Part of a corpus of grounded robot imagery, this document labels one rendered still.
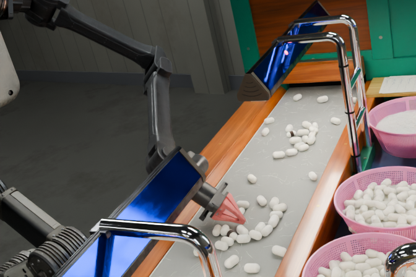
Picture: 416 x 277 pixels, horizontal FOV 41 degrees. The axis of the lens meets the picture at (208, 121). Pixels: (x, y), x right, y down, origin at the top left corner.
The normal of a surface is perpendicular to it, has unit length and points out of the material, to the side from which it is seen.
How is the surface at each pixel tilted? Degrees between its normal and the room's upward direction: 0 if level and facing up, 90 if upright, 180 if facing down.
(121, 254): 58
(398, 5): 90
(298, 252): 0
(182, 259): 0
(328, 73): 90
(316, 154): 0
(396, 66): 90
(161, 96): 43
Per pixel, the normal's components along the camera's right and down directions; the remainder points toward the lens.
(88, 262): 0.63, -0.49
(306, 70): -0.41, 0.44
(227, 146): -0.22, -0.90
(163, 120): 0.48, -0.71
